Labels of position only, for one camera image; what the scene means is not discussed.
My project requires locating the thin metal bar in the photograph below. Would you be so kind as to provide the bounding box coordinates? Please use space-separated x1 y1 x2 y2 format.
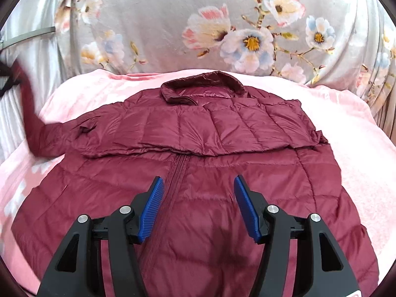
0 27 56 48

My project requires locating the maroon puffer jacket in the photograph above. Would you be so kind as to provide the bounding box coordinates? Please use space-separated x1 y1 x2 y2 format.
11 59 379 297

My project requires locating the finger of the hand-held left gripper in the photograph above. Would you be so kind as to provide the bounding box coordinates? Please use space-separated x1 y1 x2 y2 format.
0 62 21 98

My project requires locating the pink printed blanket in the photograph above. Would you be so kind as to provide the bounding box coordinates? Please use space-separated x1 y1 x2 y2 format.
0 68 396 297

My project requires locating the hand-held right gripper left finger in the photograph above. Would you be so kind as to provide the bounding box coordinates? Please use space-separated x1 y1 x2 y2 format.
36 176 164 297

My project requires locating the grey floral cloth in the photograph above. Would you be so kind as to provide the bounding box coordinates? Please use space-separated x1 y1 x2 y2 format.
0 0 396 161

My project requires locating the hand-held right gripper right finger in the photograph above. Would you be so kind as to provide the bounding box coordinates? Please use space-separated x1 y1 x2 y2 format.
233 175 361 297

